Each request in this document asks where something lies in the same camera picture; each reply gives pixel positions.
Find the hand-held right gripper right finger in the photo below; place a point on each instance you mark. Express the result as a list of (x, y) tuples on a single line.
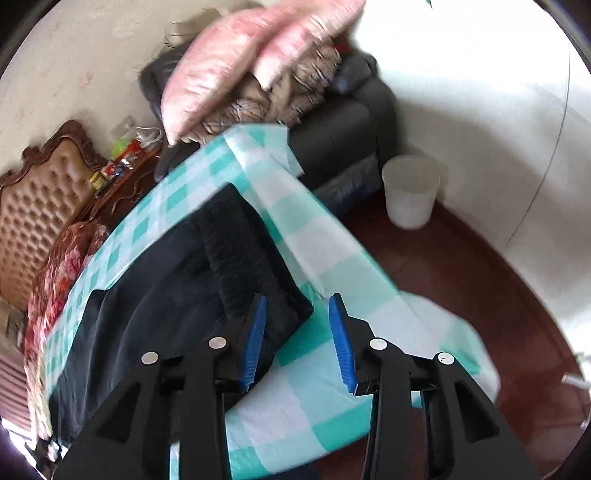
[(341, 346)]

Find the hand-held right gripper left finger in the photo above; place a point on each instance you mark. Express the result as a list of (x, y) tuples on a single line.
[(256, 341)]

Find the black pants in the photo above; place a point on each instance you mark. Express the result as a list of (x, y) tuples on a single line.
[(161, 286)]

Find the green white checked cloth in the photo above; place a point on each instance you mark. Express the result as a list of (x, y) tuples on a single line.
[(323, 258)]

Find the white waste bin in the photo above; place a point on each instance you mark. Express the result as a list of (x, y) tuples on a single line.
[(408, 189)]

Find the wooden nightstand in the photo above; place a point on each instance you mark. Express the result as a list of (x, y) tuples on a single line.
[(127, 182)]

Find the red floral blanket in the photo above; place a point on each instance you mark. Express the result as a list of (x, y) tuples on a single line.
[(60, 272)]

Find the black armchair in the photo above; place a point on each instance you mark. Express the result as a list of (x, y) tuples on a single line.
[(346, 124)]

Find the red snack packets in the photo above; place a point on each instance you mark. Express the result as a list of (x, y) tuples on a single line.
[(131, 157)]

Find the yellow small box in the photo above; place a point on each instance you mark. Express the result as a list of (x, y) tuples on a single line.
[(98, 181)]

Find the green plastic item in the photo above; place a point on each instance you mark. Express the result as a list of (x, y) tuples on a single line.
[(121, 145)]

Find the brown patterned blanket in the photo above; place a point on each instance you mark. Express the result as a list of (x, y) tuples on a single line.
[(277, 99)]

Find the brown tufted headboard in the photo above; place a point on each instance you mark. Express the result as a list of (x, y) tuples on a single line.
[(32, 207)]

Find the large pink pillow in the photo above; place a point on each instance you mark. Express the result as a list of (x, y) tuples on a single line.
[(207, 74)]

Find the dark grey garment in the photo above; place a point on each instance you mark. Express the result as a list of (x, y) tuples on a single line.
[(154, 81)]

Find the small pink pillow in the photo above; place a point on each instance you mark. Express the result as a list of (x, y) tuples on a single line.
[(300, 37)]

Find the white wall socket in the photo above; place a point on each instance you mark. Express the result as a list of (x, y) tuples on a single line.
[(124, 123)]

